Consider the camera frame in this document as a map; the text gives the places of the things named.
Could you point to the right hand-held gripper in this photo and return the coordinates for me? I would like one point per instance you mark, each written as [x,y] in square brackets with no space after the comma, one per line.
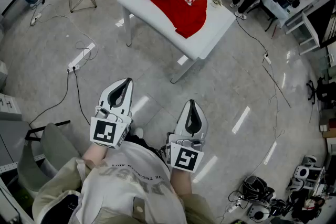
[186,157]

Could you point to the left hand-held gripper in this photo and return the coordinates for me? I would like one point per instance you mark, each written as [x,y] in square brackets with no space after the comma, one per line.
[106,132]

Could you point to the red long-sleeved top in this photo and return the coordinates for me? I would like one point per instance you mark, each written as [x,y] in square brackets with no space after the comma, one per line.
[173,8]

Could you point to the person's right forearm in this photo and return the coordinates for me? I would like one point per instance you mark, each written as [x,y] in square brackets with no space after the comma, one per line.
[181,181]

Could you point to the person's left forearm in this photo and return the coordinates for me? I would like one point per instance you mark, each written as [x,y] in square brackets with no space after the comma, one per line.
[95,155]

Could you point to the person's white shoe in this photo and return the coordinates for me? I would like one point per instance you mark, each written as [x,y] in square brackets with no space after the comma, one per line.
[139,132]

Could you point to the person's black trousers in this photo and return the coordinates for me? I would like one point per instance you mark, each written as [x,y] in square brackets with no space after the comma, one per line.
[143,143]

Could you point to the white power strip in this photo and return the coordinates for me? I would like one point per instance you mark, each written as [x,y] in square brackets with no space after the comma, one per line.
[267,58]
[233,207]
[73,66]
[35,19]

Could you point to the grey-green shell chair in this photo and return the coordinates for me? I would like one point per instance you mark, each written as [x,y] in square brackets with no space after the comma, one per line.
[56,147]

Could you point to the pile of black headsets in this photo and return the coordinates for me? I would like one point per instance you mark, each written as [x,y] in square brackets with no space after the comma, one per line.
[256,187]

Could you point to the person's white printed shirt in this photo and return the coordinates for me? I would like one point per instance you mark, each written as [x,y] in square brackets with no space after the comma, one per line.
[123,191]

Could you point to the white rectangular table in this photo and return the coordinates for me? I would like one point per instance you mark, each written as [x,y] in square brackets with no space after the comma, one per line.
[147,11]

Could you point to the white drawer cabinet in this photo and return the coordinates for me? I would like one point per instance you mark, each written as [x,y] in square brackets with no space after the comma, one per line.
[9,106]

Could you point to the white helmet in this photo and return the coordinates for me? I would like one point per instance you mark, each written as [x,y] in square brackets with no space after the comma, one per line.
[258,212]

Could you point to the grey desk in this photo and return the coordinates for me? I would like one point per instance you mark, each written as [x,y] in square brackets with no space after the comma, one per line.
[11,141]

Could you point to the small potted plant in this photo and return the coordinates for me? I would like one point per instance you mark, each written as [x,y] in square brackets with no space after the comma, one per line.
[216,2]

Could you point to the black office chair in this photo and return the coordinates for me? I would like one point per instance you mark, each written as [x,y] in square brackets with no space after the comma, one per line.
[323,91]

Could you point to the white glass side cabinet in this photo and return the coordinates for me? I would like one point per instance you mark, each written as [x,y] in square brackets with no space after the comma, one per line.
[305,31]

